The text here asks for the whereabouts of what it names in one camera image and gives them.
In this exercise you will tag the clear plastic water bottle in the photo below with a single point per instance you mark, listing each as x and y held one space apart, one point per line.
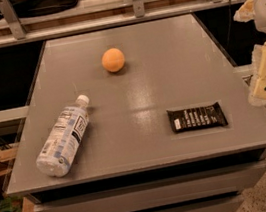
60 148

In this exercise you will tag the black rxbar chocolate wrapper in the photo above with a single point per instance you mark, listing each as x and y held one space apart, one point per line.
190 119

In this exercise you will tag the grey drawer cabinet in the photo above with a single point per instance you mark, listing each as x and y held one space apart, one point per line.
130 160

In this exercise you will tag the black tray on shelf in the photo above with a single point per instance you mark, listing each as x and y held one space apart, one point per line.
35 8

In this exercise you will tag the orange fruit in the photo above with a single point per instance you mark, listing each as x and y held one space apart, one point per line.
113 60

